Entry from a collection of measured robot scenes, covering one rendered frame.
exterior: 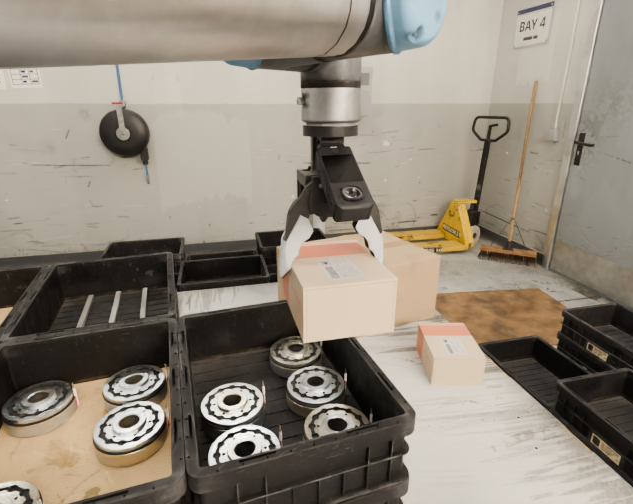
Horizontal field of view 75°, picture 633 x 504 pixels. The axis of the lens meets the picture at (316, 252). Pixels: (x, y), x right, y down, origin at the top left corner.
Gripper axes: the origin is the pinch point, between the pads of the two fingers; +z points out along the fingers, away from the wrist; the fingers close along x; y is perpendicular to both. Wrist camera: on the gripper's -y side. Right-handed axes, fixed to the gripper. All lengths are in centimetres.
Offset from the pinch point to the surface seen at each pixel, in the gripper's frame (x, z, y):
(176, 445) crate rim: 22.2, 16.7, -8.7
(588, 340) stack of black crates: -126, 67, 63
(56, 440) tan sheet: 42, 27, 8
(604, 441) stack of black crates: -86, 68, 19
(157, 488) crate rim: 23.7, 16.7, -14.4
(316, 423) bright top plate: 2.9, 23.5, -1.9
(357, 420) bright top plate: -3.4, 23.5, -2.8
